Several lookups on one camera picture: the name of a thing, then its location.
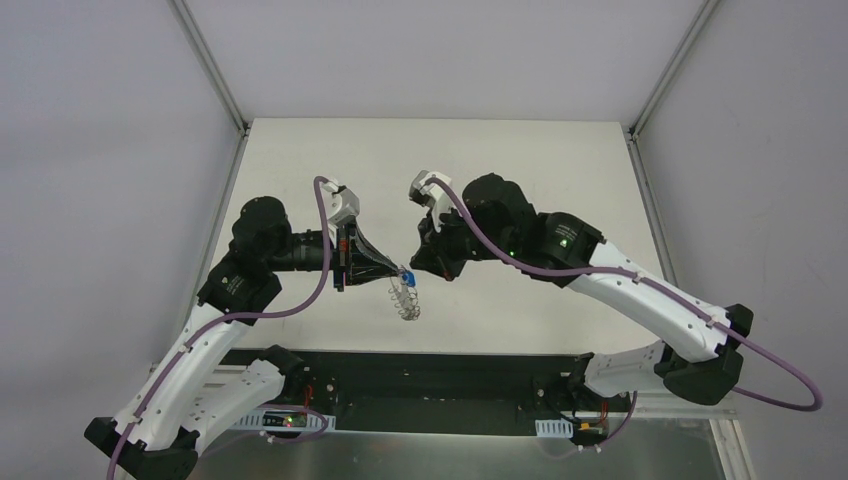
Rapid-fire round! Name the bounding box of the left aluminium frame post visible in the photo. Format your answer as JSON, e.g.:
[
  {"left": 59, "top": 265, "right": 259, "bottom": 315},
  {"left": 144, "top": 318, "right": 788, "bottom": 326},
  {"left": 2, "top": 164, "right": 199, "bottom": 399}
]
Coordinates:
[{"left": 168, "top": 0, "right": 250, "bottom": 137}]

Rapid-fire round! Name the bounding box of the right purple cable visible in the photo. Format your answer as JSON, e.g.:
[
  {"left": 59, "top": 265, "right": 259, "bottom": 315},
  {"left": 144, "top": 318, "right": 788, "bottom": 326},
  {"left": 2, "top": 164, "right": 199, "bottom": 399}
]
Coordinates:
[{"left": 423, "top": 176, "right": 825, "bottom": 413}]

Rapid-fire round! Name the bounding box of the left white cable duct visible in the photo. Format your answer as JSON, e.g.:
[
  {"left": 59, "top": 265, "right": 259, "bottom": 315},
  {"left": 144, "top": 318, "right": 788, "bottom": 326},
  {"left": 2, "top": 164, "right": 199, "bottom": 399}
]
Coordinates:
[{"left": 229, "top": 409, "right": 336, "bottom": 433}]

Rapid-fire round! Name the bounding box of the right aluminium frame post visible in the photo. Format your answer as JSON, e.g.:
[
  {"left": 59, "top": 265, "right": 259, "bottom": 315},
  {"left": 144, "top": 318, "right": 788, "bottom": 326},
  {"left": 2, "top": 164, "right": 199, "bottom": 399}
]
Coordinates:
[{"left": 628, "top": 0, "right": 723, "bottom": 141}]

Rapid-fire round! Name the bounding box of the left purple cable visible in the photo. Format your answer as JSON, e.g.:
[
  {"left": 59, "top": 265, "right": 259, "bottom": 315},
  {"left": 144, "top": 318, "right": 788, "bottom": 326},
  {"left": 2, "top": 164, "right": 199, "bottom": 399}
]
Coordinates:
[{"left": 105, "top": 175, "right": 334, "bottom": 480}]

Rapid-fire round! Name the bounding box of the white cable duct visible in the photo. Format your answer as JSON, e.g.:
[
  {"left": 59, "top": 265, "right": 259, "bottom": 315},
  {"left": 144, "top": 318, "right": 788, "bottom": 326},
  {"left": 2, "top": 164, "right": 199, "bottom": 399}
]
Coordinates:
[
  {"left": 534, "top": 418, "right": 574, "bottom": 439},
  {"left": 229, "top": 409, "right": 336, "bottom": 433}
]

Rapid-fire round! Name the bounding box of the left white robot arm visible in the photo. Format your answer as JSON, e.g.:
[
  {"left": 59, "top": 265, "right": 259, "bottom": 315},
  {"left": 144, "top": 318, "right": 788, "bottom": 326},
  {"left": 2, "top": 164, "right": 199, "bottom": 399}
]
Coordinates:
[{"left": 85, "top": 193, "right": 414, "bottom": 479}]

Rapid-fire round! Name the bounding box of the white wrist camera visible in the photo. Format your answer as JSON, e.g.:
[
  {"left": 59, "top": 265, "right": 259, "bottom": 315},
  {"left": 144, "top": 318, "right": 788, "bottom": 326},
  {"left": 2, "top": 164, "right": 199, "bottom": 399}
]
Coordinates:
[
  {"left": 408, "top": 170, "right": 453, "bottom": 232},
  {"left": 321, "top": 179, "right": 361, "bottom": 228}
]

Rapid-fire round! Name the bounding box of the right white cable duct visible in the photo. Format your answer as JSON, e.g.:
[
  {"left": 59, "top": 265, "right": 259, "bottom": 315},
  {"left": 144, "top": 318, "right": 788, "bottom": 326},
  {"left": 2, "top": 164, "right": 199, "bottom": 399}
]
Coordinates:
[{"left": 534, "top": 418, "right": 574, "bottom": 439}]

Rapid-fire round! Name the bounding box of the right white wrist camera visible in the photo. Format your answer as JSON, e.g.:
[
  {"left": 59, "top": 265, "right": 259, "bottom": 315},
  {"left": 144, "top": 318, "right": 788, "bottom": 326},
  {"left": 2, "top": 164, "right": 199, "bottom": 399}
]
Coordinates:
[{"left": 408, "top": 170, "right": 453, "bottom": 232}]

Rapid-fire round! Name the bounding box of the purple cable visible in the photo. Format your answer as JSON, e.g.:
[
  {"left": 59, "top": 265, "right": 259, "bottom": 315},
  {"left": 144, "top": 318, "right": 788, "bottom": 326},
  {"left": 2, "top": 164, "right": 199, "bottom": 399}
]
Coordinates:
[
  {"left": 105, "top": 175, "right": 334, "bottom": 480},
  {"left": 423, "top": 176, "right": 825, "bottom": 413}
]

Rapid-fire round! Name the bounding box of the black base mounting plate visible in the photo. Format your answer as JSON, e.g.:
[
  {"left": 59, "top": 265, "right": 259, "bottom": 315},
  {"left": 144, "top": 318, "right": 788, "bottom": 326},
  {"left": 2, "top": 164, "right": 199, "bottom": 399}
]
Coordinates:
[{"left": 198, "top": 349, "right": 637, "bottom": 439}]

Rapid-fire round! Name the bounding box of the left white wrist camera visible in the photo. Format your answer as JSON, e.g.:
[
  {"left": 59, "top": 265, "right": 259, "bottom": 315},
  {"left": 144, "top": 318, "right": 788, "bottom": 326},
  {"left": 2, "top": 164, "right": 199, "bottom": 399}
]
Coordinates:
[{"left": 321, "top": 179, "right": 361, "bottom": 228}]

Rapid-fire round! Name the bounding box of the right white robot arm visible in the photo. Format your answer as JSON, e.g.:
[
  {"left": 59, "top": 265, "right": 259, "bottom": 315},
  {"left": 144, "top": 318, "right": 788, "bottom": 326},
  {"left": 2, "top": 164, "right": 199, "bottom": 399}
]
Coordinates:
[{"left": 409, "top": 171, "right": 753, "bottom": 410}]

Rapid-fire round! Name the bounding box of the blue tagged key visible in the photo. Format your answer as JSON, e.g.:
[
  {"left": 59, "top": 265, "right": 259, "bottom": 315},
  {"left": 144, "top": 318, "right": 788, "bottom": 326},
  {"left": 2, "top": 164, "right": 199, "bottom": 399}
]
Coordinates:
[{"left": 400, "top": 270, "right": 416, "bottom": 288}]

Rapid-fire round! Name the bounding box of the aluminium frame post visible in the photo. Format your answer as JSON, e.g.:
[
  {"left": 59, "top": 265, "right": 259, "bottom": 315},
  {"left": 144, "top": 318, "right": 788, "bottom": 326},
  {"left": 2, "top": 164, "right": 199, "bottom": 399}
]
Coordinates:
[
  {"left": 628, "top": 0, "right": 723, "bottom": 141},
  {"left": 168, "top": 0, "right": 250, "bottom": 137}
]

